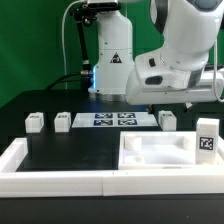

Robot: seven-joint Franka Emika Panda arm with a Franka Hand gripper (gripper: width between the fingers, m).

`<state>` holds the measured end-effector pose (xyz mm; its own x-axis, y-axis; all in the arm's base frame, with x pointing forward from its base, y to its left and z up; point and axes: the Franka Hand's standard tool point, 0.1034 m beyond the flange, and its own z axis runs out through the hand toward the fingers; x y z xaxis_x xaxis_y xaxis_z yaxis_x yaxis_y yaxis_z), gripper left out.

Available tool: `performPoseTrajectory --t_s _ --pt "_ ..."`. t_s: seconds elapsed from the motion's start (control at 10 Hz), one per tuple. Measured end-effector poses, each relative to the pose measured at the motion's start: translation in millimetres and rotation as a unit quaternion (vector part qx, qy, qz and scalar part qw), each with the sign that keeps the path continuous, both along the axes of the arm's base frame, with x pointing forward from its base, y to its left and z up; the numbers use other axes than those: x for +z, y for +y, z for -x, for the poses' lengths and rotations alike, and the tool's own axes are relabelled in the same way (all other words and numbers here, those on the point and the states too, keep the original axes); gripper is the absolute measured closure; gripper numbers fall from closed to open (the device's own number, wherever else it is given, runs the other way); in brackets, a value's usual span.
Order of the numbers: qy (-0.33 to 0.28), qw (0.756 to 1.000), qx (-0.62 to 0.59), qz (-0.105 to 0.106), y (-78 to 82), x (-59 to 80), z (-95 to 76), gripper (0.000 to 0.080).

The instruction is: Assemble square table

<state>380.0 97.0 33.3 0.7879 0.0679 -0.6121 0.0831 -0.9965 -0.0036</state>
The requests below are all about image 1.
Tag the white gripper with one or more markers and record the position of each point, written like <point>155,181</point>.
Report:
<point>153,82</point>

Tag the white square table top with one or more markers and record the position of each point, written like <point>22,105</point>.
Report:
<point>139,150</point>

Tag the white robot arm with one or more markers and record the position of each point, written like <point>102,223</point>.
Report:
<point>187,30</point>

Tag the white fiducial marker sheet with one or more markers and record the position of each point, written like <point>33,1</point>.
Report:
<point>114,119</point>

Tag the white U-shaped obstacle fence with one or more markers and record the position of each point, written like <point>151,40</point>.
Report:
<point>199,180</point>

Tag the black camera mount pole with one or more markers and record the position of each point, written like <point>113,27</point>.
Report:
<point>84,16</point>

